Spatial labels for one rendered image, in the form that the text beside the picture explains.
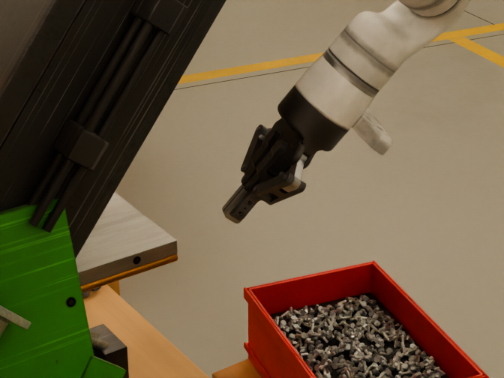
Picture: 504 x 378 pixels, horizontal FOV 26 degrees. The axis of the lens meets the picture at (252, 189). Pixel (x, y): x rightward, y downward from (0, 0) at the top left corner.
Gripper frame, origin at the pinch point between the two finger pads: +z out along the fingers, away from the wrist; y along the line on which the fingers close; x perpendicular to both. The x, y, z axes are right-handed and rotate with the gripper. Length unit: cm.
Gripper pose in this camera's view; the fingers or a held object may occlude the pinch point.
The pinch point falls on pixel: (239, 205)
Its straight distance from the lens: 119.2
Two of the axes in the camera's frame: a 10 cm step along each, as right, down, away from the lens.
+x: 7.4, 4.6, 4.8
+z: -6.2, 7.4, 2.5
